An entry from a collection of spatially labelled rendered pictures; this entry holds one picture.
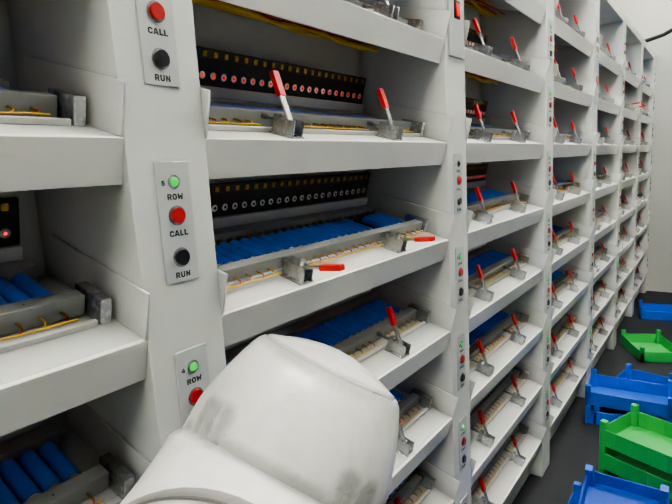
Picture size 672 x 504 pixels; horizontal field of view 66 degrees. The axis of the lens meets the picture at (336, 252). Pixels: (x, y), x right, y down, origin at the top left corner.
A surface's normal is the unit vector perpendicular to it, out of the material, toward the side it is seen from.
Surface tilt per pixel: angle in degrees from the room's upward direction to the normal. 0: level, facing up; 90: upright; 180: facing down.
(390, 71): 90
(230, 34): 90
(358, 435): 73
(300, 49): 90
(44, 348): 16
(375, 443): 79
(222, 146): 106
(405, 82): 90
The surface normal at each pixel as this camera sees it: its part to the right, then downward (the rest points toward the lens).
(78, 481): 0.17, -0.93
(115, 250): -0.59, 0.16
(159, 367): 0.80, 0.05
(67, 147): 0.79, 0.32
